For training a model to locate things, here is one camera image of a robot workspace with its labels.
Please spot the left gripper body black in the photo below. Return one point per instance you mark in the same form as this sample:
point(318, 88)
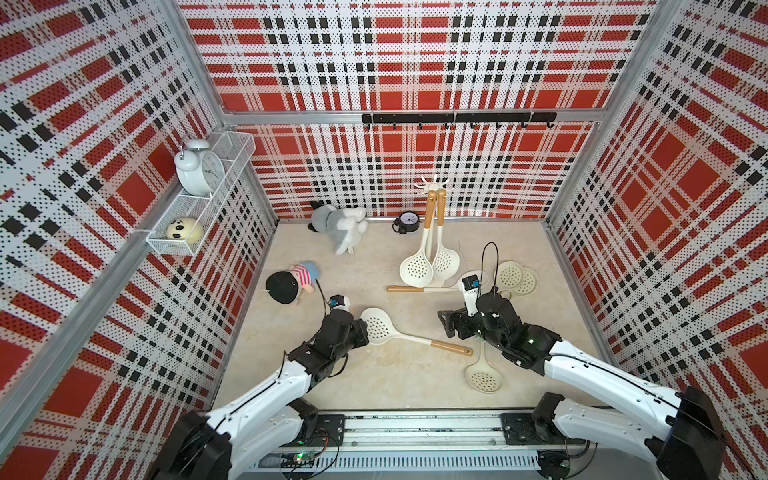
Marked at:
point(356, 337)

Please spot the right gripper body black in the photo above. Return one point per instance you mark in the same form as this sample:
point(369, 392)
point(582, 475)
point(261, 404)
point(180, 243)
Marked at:
point(468, 326)

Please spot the cream utensil rack stand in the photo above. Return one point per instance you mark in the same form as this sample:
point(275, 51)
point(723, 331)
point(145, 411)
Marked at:
point(429, 188)

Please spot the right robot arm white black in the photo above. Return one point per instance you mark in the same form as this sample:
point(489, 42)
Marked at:
point(678, 431)

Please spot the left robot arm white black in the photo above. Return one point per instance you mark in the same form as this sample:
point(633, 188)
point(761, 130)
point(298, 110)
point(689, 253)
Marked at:
point(223, 443)

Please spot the small doll black hat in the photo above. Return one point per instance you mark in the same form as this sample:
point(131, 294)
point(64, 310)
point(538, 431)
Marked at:
point(287, 286)

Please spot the grey white plush toy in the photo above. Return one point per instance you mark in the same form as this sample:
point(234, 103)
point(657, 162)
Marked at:
point(345, 226)

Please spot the small black alarm clock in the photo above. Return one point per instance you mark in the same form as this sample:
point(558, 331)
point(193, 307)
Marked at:
point(407, 222)

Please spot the cream round face ball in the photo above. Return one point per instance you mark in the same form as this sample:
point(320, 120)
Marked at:
point(186, 229)

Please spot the white alarm clock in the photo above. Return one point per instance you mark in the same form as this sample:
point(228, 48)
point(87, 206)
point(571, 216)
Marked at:
point(199, 169)

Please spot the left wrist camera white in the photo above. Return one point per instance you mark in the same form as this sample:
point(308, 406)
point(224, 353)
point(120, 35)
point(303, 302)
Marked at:
point(339, 302)

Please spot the cream skimmer green handle near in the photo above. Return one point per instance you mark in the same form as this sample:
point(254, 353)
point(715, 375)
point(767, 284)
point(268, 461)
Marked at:
point(481, 376)

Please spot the cream skimmer green handle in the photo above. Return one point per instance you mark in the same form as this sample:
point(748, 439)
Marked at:
point(528, 284)
point(481, 376)
point(509, 275)

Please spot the cream skimmer green handle far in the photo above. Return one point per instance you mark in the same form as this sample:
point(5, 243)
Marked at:
point(509, 275)

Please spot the cream skimmer green handle middle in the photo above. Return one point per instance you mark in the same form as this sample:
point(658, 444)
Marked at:
point(528, 284)

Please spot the slotted spoon wooden handle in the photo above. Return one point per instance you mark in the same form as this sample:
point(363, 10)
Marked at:
point(444, 289)

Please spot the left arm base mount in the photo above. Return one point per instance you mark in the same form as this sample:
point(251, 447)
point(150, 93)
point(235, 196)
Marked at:
point(320, 430)

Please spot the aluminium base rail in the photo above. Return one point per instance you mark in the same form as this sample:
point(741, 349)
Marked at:
point(420, 441)

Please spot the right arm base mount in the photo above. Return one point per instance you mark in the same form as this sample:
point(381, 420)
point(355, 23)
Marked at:
point(519, 429)

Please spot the white wire shelf basket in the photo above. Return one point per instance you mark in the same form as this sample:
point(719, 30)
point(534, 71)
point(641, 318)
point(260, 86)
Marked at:
point(234, 150)

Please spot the black wall hook rail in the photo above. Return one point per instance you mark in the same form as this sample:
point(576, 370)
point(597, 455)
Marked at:
point(522, 118)

